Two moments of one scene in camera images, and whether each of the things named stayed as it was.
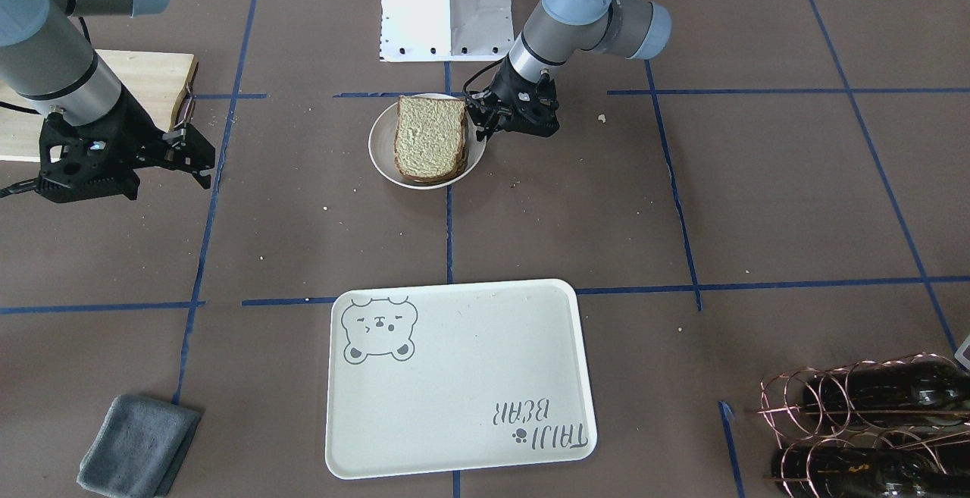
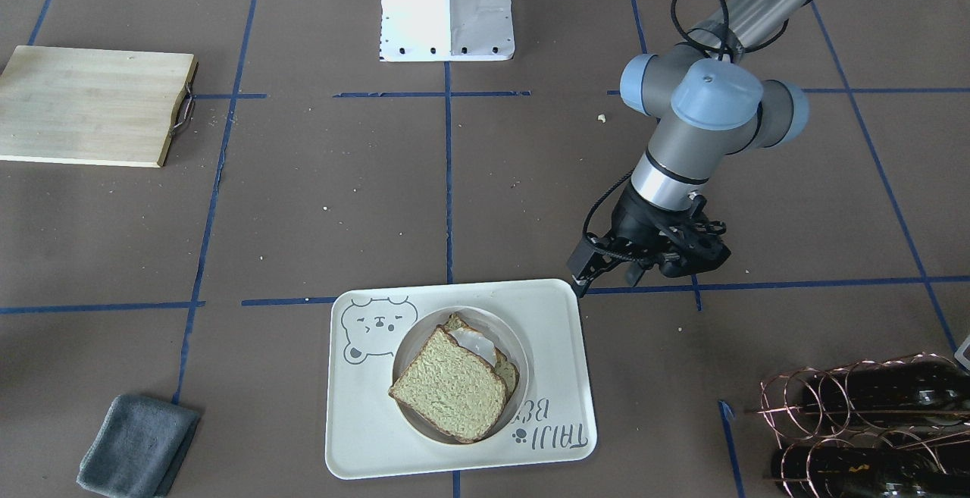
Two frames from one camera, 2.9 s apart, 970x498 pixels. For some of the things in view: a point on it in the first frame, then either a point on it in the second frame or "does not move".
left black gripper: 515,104 to 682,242
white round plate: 382,150 to 492,328
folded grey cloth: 137,446 does not move
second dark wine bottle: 862,471 does not move
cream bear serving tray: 441,377 does not move
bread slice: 458,173 to 508,371
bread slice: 429,136 to 451,389
